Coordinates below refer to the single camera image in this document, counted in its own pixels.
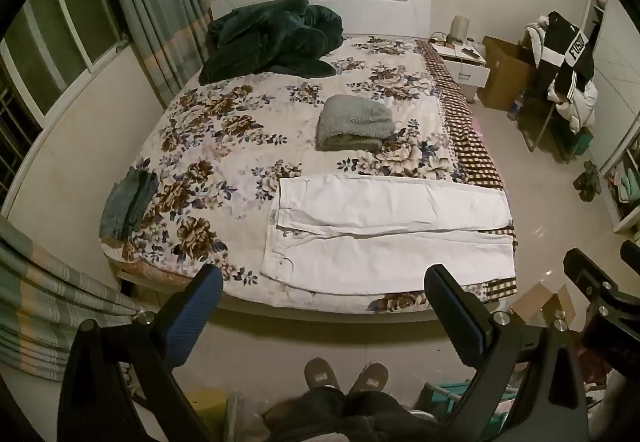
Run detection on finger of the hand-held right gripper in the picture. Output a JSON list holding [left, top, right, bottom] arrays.
[[620, 239, 640, 269], [563, 248, 628, 305]]

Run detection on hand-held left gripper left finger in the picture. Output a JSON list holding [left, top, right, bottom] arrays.
[[57, 263, 224, 442]]

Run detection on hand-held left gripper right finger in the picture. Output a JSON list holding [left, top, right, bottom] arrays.
[[423, 264, 591, 442]]

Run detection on white pants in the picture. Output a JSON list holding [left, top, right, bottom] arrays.
[[260, 174, 517, 295]]

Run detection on small open cardboard box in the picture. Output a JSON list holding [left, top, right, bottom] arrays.
[[512, 283, 576, 328]]

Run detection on pair of dark shoes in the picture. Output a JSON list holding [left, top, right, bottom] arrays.
[[572, 161, 603, 202]]

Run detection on white wardrobe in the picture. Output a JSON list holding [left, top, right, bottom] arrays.
[[585, 0, 640, 233]]

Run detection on person's right slipper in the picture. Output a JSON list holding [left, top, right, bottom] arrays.
[[348, 362, 389, 395]]

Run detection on folded blue jeans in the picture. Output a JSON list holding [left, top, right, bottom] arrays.
[[99, 169, 160, 240]]

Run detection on floral printed blanket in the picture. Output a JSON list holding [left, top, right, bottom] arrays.
[[100, 34, 518, 313]]

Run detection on person's legs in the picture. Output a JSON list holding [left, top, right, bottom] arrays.
[[262, 387, 441, 442]]

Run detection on chair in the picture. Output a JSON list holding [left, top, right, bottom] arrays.
[[515, 87, 591, 163]]

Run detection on folded grey fleece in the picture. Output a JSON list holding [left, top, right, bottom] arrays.
[[316, 94, 396, 153]]

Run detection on large cardboard box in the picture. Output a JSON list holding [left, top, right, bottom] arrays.
[[477, 36, 538, 110]]

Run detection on black and white jacket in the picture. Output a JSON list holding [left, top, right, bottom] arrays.
[[537, 11, 596, 98]]

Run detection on white nightstand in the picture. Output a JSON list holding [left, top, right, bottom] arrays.
[[431, 39, 492, 103]]

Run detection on dark green blanket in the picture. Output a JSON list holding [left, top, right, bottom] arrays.
[[198, 0, 345, 85]]

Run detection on window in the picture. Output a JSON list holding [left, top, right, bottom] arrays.
[[0, 0, 133, 203]]

